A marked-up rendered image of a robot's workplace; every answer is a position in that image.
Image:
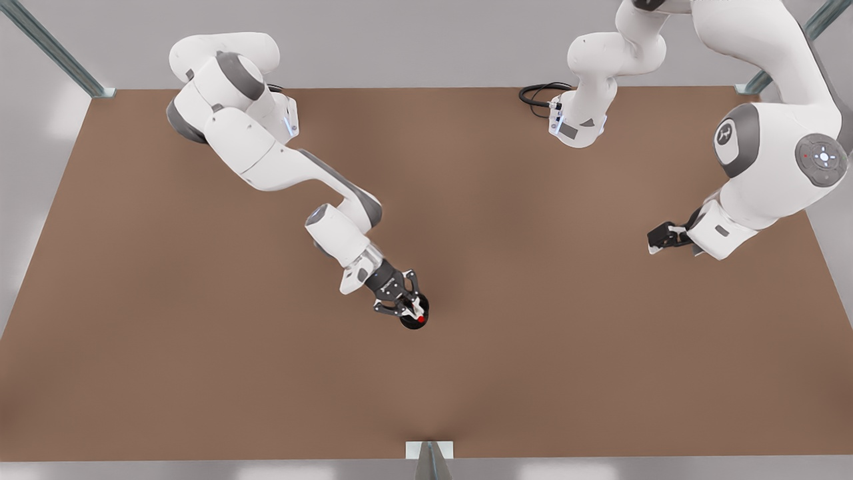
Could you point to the black round object red dot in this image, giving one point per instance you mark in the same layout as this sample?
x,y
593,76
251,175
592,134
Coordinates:
x,y
414,319

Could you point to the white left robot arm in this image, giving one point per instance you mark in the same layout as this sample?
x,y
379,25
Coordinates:
x,y
766,133

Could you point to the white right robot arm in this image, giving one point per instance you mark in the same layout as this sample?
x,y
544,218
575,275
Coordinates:
x,y
260,150

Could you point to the silver frame post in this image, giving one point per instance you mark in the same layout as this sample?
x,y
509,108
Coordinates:
x,y
431,460
53,48
786,46

